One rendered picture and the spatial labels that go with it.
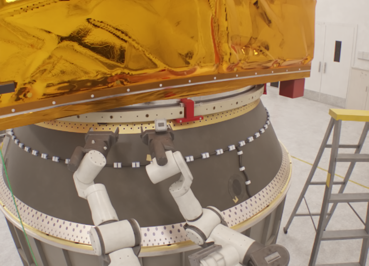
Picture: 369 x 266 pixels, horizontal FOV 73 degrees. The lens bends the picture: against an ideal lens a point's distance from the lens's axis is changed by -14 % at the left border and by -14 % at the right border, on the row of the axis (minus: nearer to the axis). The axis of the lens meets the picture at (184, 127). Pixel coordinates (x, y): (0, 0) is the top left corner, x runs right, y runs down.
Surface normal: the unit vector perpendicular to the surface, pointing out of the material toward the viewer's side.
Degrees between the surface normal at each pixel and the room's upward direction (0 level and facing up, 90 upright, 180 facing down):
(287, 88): 90
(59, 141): 62
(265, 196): 43
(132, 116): 90
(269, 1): 84
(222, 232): 17
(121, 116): 90
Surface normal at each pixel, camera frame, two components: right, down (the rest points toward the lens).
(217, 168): 0.44, -0.18
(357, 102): -0.80, 0.20
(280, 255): -0.18, -0.79
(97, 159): 0.63, -0.68
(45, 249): -0.38, 0.32
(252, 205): 0.43, -0.51
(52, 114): 0.58, 0.28
